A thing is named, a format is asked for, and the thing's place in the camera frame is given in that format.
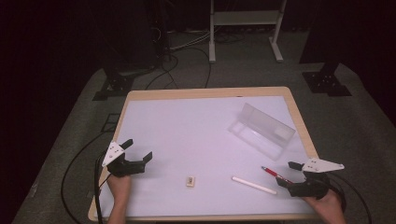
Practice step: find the small beige eraser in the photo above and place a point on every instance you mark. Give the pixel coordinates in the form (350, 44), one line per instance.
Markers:
(190, 181)

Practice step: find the person's left hand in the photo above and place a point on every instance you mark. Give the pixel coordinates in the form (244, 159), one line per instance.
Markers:
(120, 188)

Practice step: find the red pen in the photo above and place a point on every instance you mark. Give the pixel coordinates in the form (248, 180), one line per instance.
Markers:
(275, 174)

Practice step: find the white metal stand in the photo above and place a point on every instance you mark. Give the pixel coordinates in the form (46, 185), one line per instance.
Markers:
(244, 18)

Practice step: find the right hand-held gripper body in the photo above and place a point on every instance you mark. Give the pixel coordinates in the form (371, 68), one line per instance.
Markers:
(311, 186)

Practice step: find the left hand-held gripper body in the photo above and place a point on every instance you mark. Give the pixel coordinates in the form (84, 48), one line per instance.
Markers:
(124, 166)

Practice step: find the black stand base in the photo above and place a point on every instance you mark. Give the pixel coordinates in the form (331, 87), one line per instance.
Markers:
(327, 82)
(113, 85)

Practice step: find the clear plastic pencil case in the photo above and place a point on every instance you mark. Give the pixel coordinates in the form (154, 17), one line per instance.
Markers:
(264, 132)

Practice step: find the white pen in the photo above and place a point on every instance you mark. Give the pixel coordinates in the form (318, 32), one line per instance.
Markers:
(253, 185)

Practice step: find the person's right hand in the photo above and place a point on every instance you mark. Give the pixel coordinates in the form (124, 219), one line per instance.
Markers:
(327, 207)

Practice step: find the white table mat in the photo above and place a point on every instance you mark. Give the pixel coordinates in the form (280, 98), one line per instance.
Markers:
(186, 130)

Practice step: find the wooden table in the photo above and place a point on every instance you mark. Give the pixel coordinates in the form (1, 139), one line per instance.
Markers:
(202, 91)

